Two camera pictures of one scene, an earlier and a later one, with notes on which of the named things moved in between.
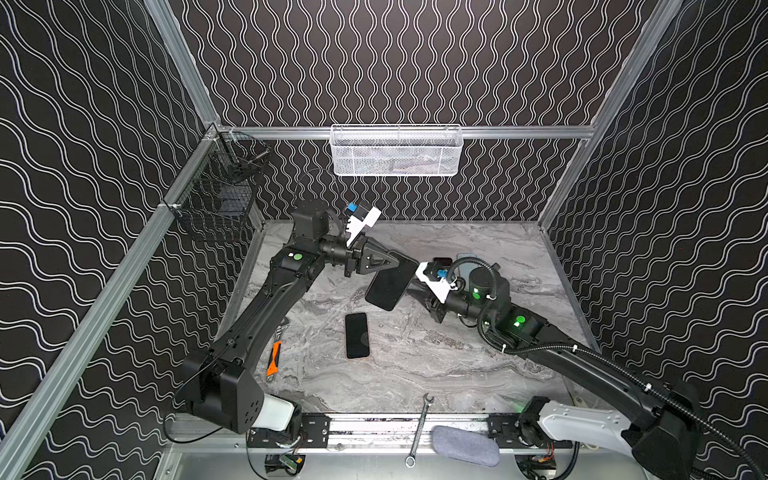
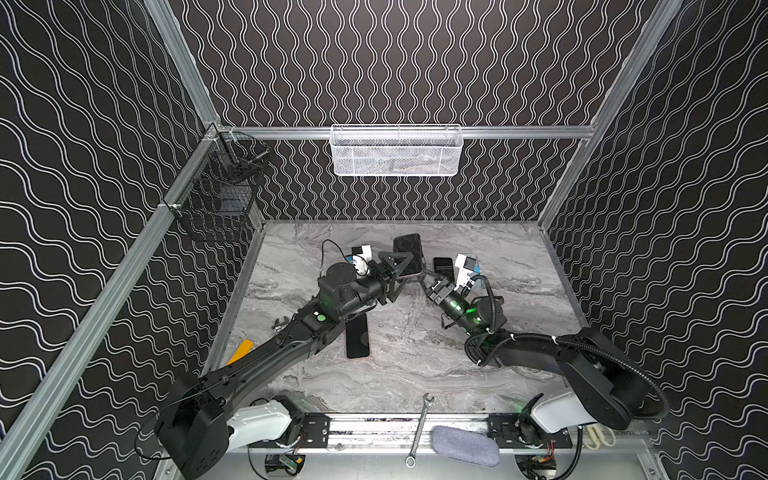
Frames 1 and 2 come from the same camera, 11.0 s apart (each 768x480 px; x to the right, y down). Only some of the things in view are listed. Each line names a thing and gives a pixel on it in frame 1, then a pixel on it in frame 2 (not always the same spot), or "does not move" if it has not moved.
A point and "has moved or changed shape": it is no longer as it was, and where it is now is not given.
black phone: x=357 y=335 does not move
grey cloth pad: x=467 y=445 does not move
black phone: x=389 y=285 has moved or changed shape
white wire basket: x=396 y=150 does not move
